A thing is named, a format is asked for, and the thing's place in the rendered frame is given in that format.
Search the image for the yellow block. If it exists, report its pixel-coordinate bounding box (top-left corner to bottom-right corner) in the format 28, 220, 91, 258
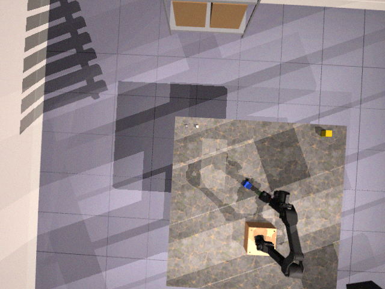
321, 130, 332, 137

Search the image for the blue cube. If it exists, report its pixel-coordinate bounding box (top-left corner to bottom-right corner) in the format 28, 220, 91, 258
243, 180, 252, 189

